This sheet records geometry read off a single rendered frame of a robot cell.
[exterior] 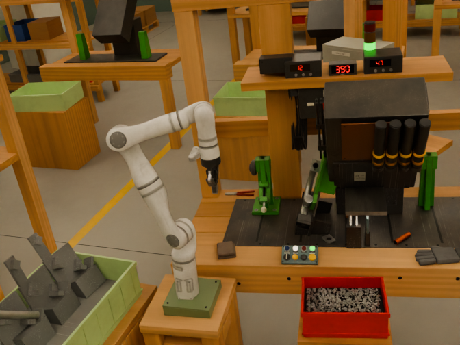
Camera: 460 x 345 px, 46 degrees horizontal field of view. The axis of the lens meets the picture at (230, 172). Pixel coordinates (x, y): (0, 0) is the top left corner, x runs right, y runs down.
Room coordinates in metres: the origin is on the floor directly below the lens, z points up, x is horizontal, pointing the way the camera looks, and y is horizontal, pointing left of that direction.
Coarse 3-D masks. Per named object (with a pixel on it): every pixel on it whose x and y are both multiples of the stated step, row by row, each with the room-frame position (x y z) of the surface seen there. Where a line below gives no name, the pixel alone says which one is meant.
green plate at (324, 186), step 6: (324, 162) 2.02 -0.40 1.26; (324, 168) 2.03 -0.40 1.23; (318, 174) 2.09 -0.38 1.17; (324, 174) 2.03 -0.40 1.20; (318, 180) 2.03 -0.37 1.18; (324, 180) 2.03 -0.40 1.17; (318, 186) 2.03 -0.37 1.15; (324, 186) 2.03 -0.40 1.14; (330, 186) 2.03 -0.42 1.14; (336, 186) 2.02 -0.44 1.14; (324, 192) 2.03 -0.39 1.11; (330, 192) 2.03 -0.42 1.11
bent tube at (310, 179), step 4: (312, 160) 2.13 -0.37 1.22; (316, 160) 2.13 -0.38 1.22; (312, 164) 2.12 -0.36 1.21; (316, 164) 2.14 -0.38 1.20; (312, 168) 2.11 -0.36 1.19; (316, 168) 2.11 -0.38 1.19; (312, 172) 2.16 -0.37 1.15; (308, 176) 2.19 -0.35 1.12; (312, 176) 2.17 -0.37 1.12; (308, 180) 2.18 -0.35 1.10; (312, 180) 2.18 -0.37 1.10; (308, 184) 2.18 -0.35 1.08; (312, 184) 2.18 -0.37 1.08; (308, 188) 2.17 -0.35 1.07; (308, 192) 2.15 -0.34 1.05; (304, 196) 2.14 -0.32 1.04; (304, 208) 2.10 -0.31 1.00; (304, 212) 2.08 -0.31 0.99
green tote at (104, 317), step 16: (80, 256) 2.03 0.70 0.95; (96, 256) 1.99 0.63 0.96; (32, 272) 1.93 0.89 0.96; (112, 272) 1.96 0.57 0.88; (128, 272) 1.85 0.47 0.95; (16, 288) 1.83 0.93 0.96; (112, 288) 1.75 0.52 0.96; (128, 288) 1.84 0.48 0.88; (112, 304) 1.73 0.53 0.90; (128, 304) 1.82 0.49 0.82; (96, 320) 1.63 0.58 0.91; (112, 320) 1.71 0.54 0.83; (80, 336) 1.54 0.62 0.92; (96, 336) 1.61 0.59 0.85
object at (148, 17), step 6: (138, 6) 11.87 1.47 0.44; (144, 6) 11.77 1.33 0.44; (150, 6) 11.68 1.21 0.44; (138, 12) 11.12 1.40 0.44; (144, 12) 11.27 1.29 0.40; (150, 12) 11.51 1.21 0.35; (144, 18) 11.27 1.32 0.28; (150, 18) 11.45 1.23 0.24; (156, 18) 11.77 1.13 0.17; (144, 24) 11.20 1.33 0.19; (150, 24) 11.40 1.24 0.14; (156, 24) 11.72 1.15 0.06; (144, 30) 11.21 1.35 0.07; (150, 30) 11.37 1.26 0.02
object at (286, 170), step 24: (192, 24) 2.52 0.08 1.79; (264, 24) 2.44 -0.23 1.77; (288, 24) 2.42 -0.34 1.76; (192, 48) 2.52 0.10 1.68; (264, 48) 2.45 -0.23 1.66; (288, 48) 2.42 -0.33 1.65; (192, 72) 2.53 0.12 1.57; (192, 96) 2.53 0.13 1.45; (288, 96) 2.42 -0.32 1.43; (288, 120) 2.43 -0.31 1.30; (288, 144) 2.43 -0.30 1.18; (288, 168) 2.43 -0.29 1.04; (288, 192) 2.43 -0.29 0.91
